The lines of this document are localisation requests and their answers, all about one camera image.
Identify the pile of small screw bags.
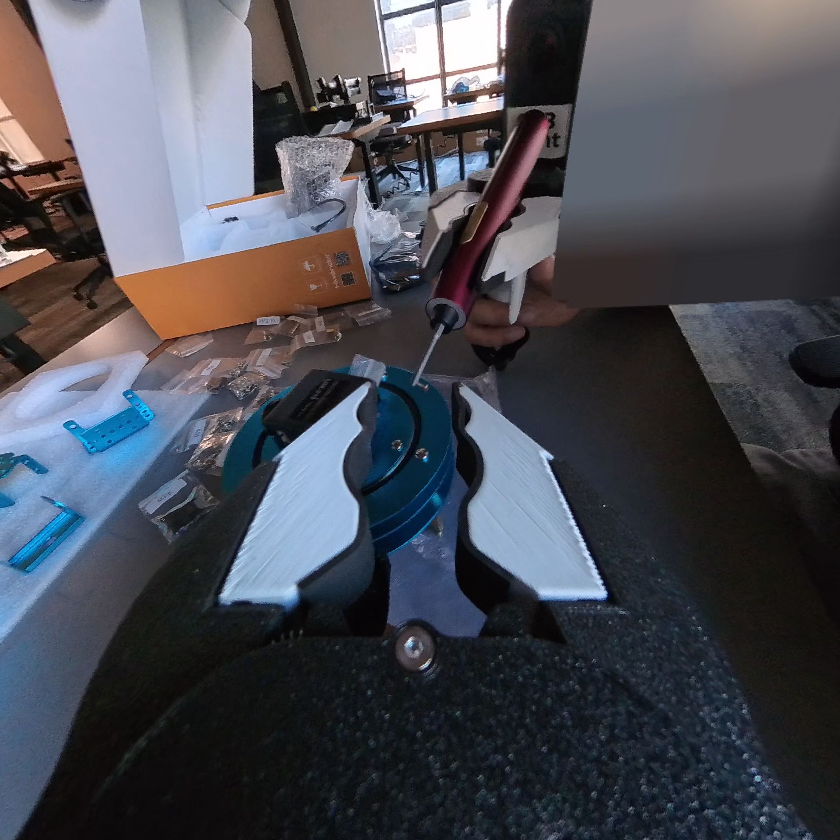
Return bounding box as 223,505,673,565
138,302,395,546

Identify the white foam sheet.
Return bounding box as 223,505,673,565
0,387,231,647

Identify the large grid window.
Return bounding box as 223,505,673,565
377,0,513,80

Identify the dark grey desk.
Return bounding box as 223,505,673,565
0,298,840,840

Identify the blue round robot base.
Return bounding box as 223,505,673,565
220,367,455,559

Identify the black servo motor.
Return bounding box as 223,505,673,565
262,369,382,447

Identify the red electric screwdriver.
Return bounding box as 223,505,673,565
413,110,551,388

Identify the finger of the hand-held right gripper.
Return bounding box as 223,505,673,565
420,189,484,284
478,196,563,294

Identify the bubble wrap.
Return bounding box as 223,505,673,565
274,134,355,217

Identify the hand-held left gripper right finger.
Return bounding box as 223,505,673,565
451,382,610,603

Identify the bag of blue cables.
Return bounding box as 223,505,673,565
367,249,424,293

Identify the set of blue metal brackets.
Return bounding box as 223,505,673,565
0,389,155,572

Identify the grey office desk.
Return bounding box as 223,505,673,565
397,98,506,191

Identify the orange and white cardboard box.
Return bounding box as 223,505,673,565
26,0,375,342

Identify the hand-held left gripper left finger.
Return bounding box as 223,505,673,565
218,382,380,606

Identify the person's leg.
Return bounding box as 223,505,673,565
748,446,840,526

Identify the person's right hand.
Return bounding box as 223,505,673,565
465,257,585,347

